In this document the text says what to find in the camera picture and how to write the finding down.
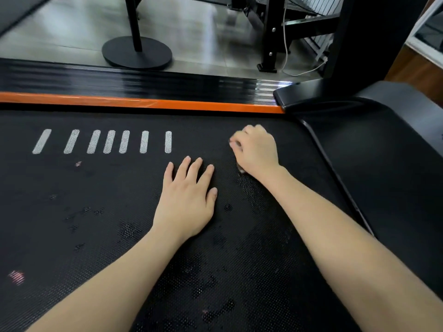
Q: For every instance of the person's left hand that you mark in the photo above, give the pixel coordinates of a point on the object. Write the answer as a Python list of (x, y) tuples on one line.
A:
[(183, 203)]

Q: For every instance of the person's right hand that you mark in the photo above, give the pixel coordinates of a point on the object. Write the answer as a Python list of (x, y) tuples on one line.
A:
[(258, 152)]

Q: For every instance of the person's left middle finger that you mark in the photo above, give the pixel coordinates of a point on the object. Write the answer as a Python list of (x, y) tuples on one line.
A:
[(196, 170)]

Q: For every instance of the person's left thumb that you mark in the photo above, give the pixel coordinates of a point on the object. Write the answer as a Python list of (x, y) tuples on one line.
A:
[(213, 196)]

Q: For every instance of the person's left little finger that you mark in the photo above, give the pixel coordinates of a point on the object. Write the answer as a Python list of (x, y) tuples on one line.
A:
[(168, 174)]

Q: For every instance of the person's right fingers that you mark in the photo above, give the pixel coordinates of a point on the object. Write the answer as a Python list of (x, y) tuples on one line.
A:
[(242, 136)]

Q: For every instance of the small white cleaning wipe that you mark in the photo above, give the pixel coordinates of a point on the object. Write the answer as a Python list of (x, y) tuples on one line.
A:
[(241, 170)]

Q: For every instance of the person's left forearm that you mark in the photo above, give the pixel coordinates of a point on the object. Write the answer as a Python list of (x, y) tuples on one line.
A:
[(114, 283)]

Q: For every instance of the person's right forearm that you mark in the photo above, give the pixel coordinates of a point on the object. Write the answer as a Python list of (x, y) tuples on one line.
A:
[(339, 252)]

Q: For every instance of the black treadmill belt, white stripes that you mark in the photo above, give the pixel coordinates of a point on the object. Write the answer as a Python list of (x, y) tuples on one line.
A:
[(86, 210)]

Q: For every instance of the orange treadmill trim strip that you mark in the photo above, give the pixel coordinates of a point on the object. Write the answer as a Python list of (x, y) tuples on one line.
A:
[(103, 101)]

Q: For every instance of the black round-base stand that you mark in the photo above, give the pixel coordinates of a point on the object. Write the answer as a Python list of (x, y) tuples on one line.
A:
[(138, 53)]

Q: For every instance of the black treadmill motor cover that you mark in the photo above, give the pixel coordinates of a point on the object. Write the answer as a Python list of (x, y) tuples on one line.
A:
[(387, 169)]

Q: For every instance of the white slatted rack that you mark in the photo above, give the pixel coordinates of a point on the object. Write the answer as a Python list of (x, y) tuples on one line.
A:
[(323, 5)]

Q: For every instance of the black metal rack frame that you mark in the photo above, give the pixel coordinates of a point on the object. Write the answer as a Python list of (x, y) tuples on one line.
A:
[(273, 31)]

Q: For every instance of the black treadmill side rail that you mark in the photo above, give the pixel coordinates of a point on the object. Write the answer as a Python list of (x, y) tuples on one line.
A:
[(103, 81)]

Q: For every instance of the black treadmill upright post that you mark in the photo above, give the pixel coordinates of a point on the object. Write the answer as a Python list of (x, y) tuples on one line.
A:
[(373, 37)]

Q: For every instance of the white window frame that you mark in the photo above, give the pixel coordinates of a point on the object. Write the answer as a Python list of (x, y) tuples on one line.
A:
[(425, 53)]

